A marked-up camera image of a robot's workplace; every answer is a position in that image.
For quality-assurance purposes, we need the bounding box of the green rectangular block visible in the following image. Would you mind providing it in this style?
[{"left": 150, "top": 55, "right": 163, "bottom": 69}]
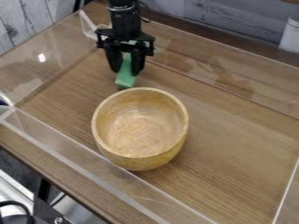
[{"left": 115, "top": 52, "right": 136, "bottom": 88}]

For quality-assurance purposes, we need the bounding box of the black table leg bracket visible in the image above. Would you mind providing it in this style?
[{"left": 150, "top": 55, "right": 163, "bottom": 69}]
[{"left": 32, "top": 178, "right": 74, "bottom": 224}]

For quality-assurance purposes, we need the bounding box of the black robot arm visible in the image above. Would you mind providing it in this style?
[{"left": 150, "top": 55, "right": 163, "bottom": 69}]
[{"left": 95, "top": 0, "right": 155, "bottom": 76}]

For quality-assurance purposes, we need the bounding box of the clear acrylic tray wall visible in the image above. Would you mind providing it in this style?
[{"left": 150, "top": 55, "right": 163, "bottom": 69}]
[{"left": 0, "top": 16, "right": 299, "bottom": 224}]

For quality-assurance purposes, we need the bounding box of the brown wooden bowl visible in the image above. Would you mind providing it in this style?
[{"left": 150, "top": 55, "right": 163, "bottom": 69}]
[{"left": 91, "top": 87, "right": 190, "bottom": 171}]

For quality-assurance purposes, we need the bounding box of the white cylindrical container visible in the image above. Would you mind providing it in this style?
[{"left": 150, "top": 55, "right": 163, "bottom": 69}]
[{"left": 279, "top": 16, "right": 299, "bottom": 54}]

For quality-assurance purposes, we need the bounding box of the black cable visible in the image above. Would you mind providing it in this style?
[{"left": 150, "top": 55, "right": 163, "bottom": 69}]
[{"left": 0, "top": 200, "right": 33, "bottom": 224}]

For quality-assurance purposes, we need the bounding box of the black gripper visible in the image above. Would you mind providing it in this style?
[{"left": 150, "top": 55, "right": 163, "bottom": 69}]
[{"left": 95, "top": 6, "right": 155, "bottom": 76}]

